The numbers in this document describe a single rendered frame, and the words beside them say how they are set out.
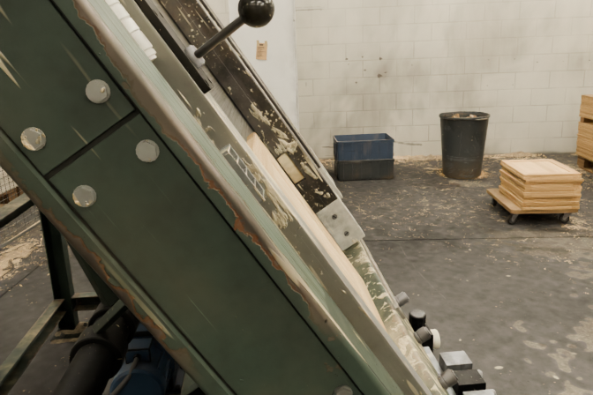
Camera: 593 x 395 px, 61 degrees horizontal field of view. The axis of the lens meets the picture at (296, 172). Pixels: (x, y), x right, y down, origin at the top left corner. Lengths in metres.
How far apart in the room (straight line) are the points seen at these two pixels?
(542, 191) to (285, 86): 2.37
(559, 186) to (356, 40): 3.04
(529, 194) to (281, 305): 3.86
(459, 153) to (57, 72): 5.17
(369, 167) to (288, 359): 4.98
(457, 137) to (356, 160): 1.04
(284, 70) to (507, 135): 3.10
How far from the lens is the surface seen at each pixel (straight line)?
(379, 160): 5.35
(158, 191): 0.35
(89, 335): 1.41
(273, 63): 4.84
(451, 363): 1.14
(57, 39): 0.35
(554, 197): 4.29
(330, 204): 1.26
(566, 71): 6.88
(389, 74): 6.29
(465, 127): 5.35
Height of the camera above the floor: 1.40
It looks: 14 degrees down
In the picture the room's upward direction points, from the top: 2 degrees counter-clockwise
